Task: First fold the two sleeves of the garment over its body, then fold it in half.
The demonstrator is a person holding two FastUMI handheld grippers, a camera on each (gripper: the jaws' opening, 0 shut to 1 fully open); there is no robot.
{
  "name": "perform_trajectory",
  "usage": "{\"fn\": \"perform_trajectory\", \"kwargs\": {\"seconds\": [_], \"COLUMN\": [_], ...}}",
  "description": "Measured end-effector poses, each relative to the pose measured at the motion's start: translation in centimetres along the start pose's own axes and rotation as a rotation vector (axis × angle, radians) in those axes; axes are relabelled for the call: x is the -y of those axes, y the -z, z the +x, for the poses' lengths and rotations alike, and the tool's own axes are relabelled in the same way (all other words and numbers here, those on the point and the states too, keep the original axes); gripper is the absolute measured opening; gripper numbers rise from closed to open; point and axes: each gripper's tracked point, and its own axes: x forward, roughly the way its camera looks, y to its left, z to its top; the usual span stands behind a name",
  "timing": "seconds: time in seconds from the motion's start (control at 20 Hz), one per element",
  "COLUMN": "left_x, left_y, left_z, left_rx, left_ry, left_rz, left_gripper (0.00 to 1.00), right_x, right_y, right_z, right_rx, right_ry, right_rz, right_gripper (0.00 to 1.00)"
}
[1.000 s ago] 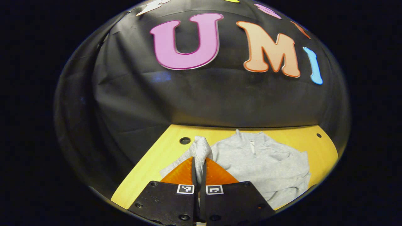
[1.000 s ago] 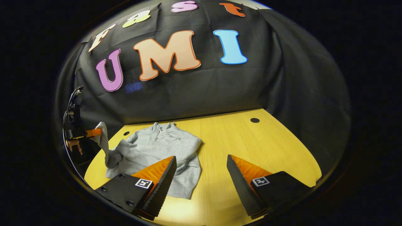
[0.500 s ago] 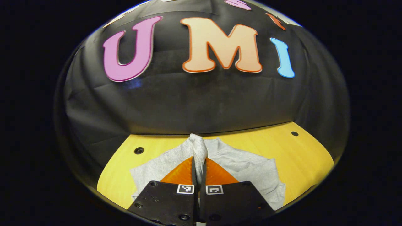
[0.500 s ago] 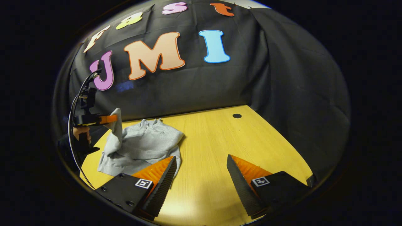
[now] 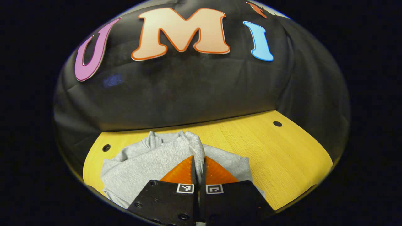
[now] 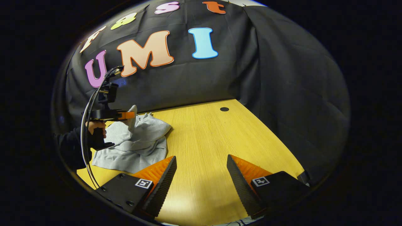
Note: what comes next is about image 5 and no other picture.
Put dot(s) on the black backdrop cloth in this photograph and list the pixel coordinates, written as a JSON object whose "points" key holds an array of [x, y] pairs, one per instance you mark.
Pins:
{"points": [[194, 88]]}

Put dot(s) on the grey zip-neck sweatshirt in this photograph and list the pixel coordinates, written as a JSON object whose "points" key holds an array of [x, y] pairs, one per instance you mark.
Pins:
{"points": [[150, 163]]}

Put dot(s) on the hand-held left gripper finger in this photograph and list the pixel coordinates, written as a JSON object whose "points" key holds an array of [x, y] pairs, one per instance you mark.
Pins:
{"points": [[202, 175], [195, 175]]}

